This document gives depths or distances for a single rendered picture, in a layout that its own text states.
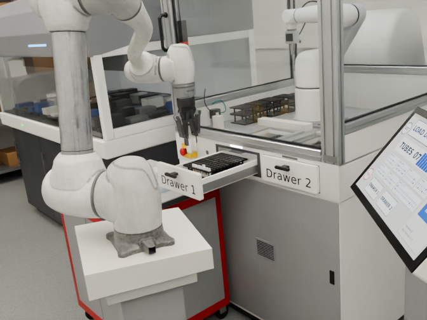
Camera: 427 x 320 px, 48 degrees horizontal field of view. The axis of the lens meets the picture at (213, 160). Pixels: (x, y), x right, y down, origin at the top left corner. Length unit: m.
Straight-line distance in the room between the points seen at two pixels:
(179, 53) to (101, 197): 0.70
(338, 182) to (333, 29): 0.55
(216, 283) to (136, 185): 1.12
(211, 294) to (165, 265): 1.01
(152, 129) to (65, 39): 1.39
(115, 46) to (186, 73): 0.84
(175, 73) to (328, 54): 0.59
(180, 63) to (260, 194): 0.67
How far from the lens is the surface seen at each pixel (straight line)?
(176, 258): 1.46
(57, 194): 1.58
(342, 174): 1.82
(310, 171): 1.86
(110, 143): 2.70
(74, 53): 1.53
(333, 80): 1.74
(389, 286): 2.36
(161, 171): 2.06
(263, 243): 2.22
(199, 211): 2.23
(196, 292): 2.38
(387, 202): 1.31
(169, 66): 1.92
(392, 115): 2.06
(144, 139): 2.81
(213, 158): 2.14
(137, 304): 1.57
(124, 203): 1.45
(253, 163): 2.07
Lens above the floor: 1.50
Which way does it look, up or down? 17 degrees down
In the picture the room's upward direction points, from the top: 5 degrees counter-clockwise
